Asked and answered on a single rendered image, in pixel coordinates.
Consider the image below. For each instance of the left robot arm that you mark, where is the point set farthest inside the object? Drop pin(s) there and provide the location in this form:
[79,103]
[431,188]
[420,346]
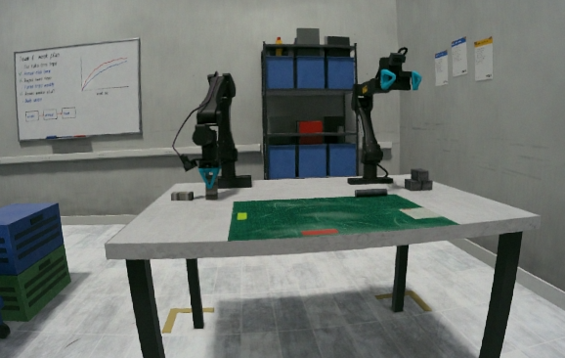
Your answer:
[371,152]

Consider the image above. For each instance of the dark green flat mat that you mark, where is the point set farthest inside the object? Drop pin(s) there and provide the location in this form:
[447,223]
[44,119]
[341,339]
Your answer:
[318,217]

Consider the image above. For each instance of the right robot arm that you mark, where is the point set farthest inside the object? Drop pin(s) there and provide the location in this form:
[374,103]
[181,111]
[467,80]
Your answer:
[209,114]

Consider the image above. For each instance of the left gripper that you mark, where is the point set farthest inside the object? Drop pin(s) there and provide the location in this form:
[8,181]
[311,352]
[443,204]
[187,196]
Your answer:
[399,75]

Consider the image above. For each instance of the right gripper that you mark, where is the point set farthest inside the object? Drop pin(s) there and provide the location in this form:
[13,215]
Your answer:
[209,155]

